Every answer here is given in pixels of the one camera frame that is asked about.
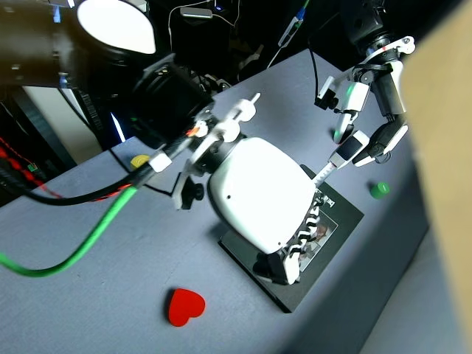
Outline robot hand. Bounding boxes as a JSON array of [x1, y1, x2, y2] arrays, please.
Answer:
[[207, 136, 322, 286], [331, 60, 410, 167]]

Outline black Let It Be album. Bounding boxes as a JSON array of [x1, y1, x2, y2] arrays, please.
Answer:
[[218, 164, 366, 314]]

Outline blurred beige cardboard panel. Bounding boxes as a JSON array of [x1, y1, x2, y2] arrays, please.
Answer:
[[400, 0, 472, 354]]

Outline green cylinder block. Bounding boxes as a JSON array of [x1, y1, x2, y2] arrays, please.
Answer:
[[369, 181, 391, 200]]

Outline yellow block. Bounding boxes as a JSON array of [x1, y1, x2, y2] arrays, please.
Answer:
[[130, 153, 152, 171]]

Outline red heart block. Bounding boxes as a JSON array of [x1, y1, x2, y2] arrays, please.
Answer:
[[165, 288, 207, 327]]

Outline grey table cloth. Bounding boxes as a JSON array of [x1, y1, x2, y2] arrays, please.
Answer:
[[0, 47, 457, 354]]

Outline grey flat device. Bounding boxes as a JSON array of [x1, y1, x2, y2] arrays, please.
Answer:
[[179, 7, 214, 19]]

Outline computer tower with light strip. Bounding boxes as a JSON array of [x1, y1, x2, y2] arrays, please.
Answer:
[[21, 86, 128, 163]]

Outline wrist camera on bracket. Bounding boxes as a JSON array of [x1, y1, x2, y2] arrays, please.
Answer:
[[172, 169, 206, 212], [313, 75, 350, 111]]

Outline white cable with blue connector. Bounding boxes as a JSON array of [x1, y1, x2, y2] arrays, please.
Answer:
[[265, 0, 310, 71]]

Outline thick black cable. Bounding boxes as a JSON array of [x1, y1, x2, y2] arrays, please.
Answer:
[[0, 136, 196, 207]]

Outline thick green cable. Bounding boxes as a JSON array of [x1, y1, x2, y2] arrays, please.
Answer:
[[0, 184, 139, 278]]

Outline red and black braided cable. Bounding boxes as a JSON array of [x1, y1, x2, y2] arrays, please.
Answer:
[[0, 138, 130, 203]]

